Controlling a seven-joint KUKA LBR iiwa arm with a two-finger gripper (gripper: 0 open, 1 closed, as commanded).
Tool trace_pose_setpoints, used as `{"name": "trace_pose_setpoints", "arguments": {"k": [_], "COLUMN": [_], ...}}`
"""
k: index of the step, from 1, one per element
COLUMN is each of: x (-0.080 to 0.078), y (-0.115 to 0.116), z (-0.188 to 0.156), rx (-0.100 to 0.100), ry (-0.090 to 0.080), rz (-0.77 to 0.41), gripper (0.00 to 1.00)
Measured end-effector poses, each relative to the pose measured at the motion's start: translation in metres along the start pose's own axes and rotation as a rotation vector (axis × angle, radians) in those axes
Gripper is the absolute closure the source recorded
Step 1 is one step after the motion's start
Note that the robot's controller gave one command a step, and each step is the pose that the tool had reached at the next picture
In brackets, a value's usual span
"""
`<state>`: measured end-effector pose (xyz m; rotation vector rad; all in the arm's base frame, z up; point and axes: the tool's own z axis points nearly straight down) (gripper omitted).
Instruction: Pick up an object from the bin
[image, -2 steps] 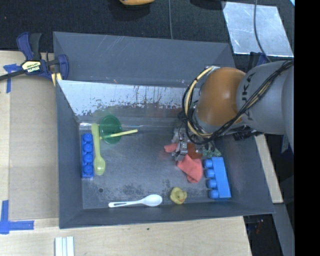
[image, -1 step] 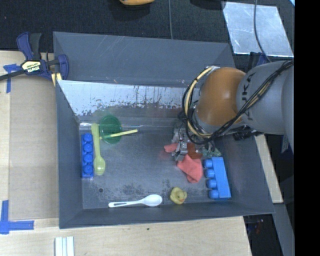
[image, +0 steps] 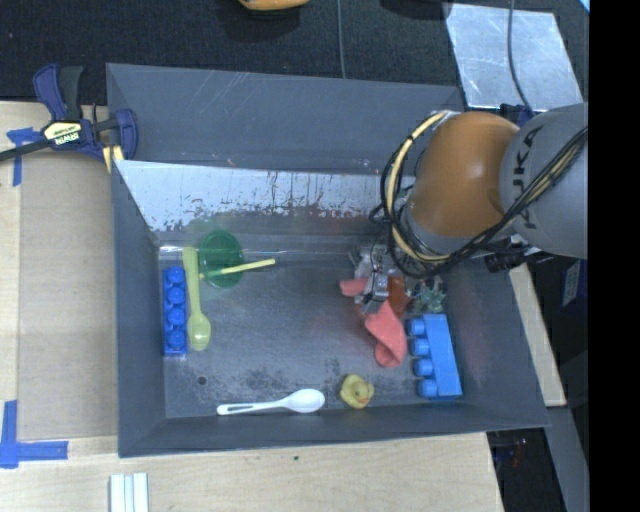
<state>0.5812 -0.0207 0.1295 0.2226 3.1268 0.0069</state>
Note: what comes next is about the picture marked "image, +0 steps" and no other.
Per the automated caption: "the pink cloth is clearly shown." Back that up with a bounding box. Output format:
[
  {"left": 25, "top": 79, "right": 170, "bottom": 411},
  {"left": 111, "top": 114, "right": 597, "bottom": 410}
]
[{"left": 339, "top": 276, "right": 410, "bottom": 369}]

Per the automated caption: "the light blue studded toy brick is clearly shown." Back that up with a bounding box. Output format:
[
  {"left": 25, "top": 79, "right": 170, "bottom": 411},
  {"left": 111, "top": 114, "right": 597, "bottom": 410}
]
[{"left": 404, "top": 313, "right": 464, "bottom": 401}]

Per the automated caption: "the grey metal bin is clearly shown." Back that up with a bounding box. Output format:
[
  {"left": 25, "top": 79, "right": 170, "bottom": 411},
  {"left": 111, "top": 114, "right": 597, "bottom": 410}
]
[{"left": 105, "top": 62, "right": 552, "bottom": 459}]

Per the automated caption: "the yellow rubber duck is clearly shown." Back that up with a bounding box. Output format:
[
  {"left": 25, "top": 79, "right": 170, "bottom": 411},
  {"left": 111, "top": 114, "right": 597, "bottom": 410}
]
[{"left": 339, "top": 373, "right": 376, "bottom": 411}]

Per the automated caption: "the yellow straw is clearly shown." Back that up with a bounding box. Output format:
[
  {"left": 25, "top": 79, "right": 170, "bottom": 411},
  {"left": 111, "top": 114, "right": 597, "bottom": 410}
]
[{"left": 199, "top": 257, "right": 277, "bottom": 280}]

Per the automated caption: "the white plastic spoon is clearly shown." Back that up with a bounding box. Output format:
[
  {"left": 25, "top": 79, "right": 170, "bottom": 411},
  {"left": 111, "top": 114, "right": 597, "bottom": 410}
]
[{"left": 215, "top": 388, "right": 327, "bottom": 417}]

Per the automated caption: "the green plastic cup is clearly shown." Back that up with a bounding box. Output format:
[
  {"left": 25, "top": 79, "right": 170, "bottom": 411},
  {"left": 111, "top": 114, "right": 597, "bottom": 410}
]
[{"left": 197, "top": 229, "right": 246, "bottom": 290}]

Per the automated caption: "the yellow-green plastic spoon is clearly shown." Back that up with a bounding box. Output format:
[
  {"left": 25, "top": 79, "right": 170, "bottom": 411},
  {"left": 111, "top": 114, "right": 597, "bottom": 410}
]
[{"left": 181, "top": 245, "right": 213, "bottom": 352}]

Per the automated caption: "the dark blue studded toy brick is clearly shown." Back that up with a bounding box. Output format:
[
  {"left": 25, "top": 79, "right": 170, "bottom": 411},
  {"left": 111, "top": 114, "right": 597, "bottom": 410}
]
[{"left": 161, "top": 265, "right": 190, "bottom": 357}]

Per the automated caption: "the pale wood flat board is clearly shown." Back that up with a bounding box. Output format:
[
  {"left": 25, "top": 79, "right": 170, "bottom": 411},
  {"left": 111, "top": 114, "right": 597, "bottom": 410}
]
[{"left": 17, "top": 102, "right": 121, "bottom": 442}]

